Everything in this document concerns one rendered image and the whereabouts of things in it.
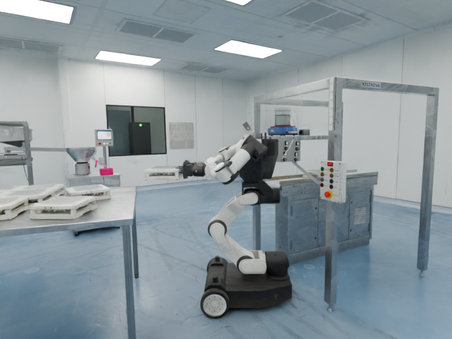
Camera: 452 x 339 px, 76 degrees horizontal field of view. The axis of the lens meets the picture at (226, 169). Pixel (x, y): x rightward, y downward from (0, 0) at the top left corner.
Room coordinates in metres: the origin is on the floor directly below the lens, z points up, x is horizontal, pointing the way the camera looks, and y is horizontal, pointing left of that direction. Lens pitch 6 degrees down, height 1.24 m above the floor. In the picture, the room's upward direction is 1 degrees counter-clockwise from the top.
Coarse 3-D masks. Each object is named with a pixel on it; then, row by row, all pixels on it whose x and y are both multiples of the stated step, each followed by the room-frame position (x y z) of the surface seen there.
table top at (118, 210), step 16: (112, 192) 2.18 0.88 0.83; (128, 192) 2.17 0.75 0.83; (112, 208) 1.68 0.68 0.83; (128, 208) 1.67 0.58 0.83; (0, 224) 1.38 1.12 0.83; (16, 224) 1.38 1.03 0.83; (32, 224) 1.37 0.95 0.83; (48, 224) 1.37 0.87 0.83; (64, 224) 1.37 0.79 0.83; (80, 224) 1.39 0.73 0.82; (96, 224) 1.41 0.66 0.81; (112, 224) 1.43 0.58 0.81; (128, 224) 1.45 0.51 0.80
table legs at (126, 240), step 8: (136, 224) 2.45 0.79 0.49; (128, 232) 1.47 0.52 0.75; (136, 232) 2.45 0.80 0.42; (128, 240) 1.47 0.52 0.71; (136, 240) 2.45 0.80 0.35; (128, 248) 1.47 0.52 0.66; (136, 248) 2.45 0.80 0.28; (128, 256) 1.46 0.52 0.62; (136, 256) 2.44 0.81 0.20; (128, 264) 1.46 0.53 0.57; (136, 264) 2.44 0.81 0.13; (128, 272) 1.46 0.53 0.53; (136, 272) 2.44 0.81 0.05; (128, 280) 1.46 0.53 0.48; (128, 288) 1.46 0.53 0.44; (128, 296) 1.46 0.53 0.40; (128, 304) 1.46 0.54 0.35; (128, 312) 1.46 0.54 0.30; (128, 320) 1.46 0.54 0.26; (128, 328) 1.46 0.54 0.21; (128, 336) 1.46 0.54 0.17
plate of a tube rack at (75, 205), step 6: (84, 198) 1.62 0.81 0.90; (90, 198) 1.62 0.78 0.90; (96, 198) 1.68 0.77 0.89; (36, 204) 1.48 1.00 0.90; (42, 204) 1.48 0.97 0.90; (48, 204) 1.48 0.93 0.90; (54, 204) 1.48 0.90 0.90; (60, 204) 1.47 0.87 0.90; (66, 204) 1.47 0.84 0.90; (72, 204) 1.47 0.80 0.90; (78, 204) 1.48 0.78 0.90; (84, 204) 1.54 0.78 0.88
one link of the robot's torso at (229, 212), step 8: (240, 192) 2.20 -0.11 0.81; (232, 200) 2.18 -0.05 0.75; (240, 200) 2.04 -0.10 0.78; (248, 200) 2.04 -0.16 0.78; (256, 200) 2.04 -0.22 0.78; (224, 208) 2.18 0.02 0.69; (232, 208) 2.07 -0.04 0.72; (240, 208) 2.05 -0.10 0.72; (216, 216) 2.14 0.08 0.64; (224, 216) 2.08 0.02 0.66; (232, 216) 2.08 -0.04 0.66; (224, 224) 2.07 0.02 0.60
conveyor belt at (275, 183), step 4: (356, 172) 3.36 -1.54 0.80; (360, 176) 3.02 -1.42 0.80; (364, 176) 3.05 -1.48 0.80; (276, 180) 2.83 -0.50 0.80; (280, 180) 2.82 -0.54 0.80; (268, 184) 2.69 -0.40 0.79; (272, 184) 2.64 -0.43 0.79; (276, 184) 2.60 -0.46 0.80; (284, 184) 2.58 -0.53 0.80; (288, 184) 2.60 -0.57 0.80
